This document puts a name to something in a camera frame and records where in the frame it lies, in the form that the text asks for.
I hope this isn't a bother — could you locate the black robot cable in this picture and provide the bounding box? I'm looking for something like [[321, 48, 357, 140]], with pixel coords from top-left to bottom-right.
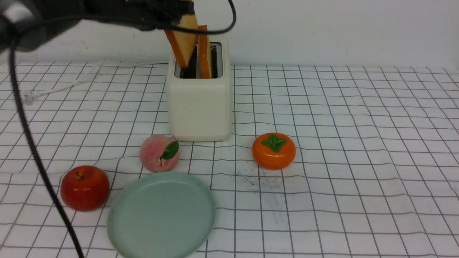
[[9, 0, 237, 258]]

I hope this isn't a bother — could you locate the red fake apple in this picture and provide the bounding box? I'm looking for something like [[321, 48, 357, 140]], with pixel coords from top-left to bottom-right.
[[60, 165, 110, 212]]

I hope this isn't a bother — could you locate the pink fake peach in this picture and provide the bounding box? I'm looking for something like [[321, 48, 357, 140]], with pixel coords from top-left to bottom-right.
[[139, 134, 180, 173]]

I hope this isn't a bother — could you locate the light green plate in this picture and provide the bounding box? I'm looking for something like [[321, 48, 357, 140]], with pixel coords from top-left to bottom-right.
[[107, 171, 217, 258]]

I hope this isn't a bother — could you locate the white grid tablecloth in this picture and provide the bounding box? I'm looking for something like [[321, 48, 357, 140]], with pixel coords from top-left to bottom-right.
[[16, 62, 459, 258]]

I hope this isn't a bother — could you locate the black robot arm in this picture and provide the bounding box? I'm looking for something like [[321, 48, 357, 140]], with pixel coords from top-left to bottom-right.
[[0, 0, 195, 52]]

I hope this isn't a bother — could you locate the toast slice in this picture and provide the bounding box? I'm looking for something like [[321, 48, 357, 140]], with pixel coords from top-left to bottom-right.
[[164, 15, 198, 68], [197, 34, 213, 79]]

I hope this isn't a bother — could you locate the orange fake persimmon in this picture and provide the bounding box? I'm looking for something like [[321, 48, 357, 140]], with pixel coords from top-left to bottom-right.
[[251, 132, 296, 170]]

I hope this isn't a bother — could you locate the white toaster power cord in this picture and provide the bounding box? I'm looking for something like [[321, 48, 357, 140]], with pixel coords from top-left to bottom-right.
[[23, 61, 169, 105]]

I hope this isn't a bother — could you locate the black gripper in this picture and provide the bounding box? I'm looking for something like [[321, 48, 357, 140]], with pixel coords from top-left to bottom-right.
[[124, 0, 195, 25]]

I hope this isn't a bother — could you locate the cream white toaster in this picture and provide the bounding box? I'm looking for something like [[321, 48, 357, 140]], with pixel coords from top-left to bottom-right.
[[165, 35, 234, 142]]

